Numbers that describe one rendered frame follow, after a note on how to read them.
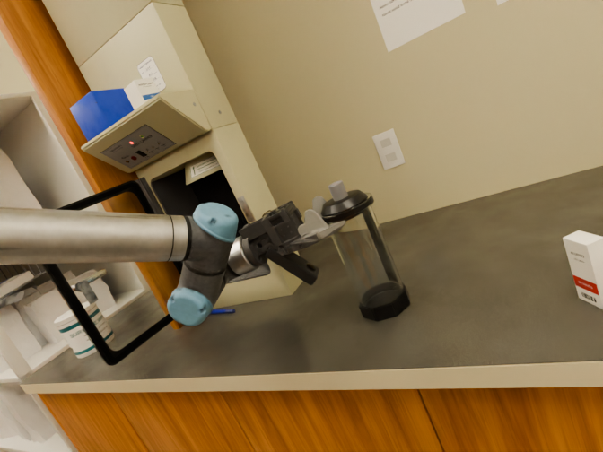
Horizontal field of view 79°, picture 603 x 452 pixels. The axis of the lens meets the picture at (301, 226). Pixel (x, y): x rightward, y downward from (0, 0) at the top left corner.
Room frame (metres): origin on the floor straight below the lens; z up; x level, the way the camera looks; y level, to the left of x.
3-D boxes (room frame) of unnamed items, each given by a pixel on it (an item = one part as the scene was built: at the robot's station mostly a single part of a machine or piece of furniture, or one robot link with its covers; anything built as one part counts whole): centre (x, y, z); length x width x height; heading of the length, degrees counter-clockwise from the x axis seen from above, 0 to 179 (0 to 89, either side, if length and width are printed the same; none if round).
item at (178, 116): (0.97, 0.26, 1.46); 0.32 x 0.12 x 0.10; 58
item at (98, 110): (1.01, 0.33, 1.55); 0.10 x 0.10 x 0.09; 58
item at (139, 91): (0.93, 0.21, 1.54); 0.05 x 0.05 x 0.06; 49
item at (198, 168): (1.09, 0.16, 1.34); 0.18 x 0.18 x 0.05
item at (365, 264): (0.67, -0.09, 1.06); 0.11 x 0.11 x 0.21
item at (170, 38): (1.12, 0.17, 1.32); 0.32 x 0.25 x 0.77; 58
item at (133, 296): (0.97, 0.47, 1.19); 0.30 x 0.01 x 0.40; 138
